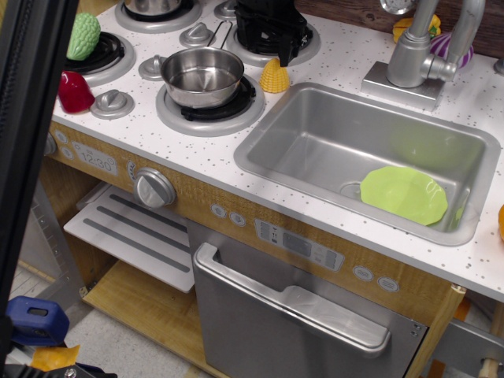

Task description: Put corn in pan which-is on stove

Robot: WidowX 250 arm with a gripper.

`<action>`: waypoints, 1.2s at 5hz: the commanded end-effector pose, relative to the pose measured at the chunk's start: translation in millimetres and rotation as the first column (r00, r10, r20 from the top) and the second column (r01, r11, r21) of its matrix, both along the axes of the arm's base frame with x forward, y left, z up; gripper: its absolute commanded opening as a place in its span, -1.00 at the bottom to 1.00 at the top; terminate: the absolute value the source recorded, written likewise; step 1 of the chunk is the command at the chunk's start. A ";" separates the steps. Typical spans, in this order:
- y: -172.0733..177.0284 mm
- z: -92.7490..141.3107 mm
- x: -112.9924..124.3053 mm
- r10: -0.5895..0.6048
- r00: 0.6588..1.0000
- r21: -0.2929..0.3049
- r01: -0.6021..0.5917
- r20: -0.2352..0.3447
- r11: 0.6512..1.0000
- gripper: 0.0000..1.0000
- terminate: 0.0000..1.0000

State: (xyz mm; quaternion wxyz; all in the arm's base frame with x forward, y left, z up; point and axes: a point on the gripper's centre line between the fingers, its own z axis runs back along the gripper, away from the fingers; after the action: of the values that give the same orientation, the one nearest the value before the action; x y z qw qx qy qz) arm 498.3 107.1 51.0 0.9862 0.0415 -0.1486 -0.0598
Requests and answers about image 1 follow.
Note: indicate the grey toy sink basin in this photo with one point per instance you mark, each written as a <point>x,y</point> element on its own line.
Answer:
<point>324,142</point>

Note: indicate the black metal frame post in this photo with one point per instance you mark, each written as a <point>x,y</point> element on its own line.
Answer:
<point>34,40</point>

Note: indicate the grey stove knob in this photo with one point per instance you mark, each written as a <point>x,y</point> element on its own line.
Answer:
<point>225,10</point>
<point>112,104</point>
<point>197,36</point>
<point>150,69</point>

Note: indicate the steel pot at back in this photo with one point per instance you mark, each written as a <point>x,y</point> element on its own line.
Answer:
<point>152,8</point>

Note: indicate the green toy bitter gourd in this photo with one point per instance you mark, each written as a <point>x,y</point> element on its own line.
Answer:
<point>84,37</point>

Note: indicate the front right stove burner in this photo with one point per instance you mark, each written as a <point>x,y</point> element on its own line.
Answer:
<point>241,112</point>

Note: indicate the silver dishwasher door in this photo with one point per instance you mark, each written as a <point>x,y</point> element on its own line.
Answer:
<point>262,317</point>

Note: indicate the red toy pepper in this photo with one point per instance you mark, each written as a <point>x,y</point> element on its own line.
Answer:
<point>74,93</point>

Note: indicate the small grey side knob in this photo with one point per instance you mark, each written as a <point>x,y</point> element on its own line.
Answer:
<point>50,147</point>

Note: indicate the front left stove burner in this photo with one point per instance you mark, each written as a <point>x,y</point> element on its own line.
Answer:
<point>111,59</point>

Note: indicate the silver strainer at back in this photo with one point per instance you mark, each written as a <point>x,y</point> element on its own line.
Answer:
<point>398,7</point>

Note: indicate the grey stove knob top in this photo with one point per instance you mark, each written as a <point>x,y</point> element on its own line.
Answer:
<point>225,10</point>

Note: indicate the stove burner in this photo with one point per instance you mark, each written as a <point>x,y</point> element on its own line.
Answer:
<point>268,49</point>
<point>186,15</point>
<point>241,112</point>
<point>111,59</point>

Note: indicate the silver toy faucet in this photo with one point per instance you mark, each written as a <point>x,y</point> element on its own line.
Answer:
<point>415,77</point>

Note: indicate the grey stove knob front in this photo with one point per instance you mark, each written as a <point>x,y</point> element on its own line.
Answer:
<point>112,104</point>

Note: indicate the small steel pan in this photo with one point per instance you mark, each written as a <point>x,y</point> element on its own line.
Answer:
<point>202,77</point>

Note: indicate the yellow toy bell pepper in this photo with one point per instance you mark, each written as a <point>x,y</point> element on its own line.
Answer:
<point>400,27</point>

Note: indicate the light green plastic plate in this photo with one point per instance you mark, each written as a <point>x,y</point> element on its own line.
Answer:
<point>405,192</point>

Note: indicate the back right stove burner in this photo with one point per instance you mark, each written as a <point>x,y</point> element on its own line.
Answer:
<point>268,49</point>

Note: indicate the back left stove burner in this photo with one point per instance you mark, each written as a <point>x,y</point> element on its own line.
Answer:
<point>186,15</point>

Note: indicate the grey stove knob upper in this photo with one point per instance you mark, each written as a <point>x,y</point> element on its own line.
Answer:
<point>197,36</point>

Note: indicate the yellow toy corn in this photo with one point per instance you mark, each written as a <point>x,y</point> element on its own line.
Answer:
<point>274,78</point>

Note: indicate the blue clamp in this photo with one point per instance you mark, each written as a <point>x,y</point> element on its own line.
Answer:
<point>37,322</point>

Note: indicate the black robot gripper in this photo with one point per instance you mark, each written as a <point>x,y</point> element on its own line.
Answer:
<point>281,22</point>

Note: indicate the grey stove knob middle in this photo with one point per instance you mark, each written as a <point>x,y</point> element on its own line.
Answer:
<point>150,69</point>

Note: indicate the large silver oven dial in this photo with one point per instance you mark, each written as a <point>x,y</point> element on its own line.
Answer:
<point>152,189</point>

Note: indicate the white oven rack shelf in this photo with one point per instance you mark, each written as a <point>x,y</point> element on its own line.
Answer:
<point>154,241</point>

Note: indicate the orange toy at edge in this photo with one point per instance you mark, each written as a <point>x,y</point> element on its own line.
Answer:
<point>501,222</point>

